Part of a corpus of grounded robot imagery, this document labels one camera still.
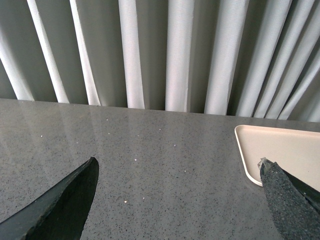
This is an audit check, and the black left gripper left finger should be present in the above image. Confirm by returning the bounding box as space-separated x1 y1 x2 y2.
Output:
0 157 99 240

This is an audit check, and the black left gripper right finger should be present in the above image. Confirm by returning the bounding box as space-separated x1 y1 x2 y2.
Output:
257 157 320 240

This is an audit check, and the cream rectangular tray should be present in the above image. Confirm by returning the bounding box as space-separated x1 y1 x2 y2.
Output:
234 125 320 191

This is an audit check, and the white pleated curtain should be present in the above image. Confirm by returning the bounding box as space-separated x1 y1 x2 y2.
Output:
0 0 320 122

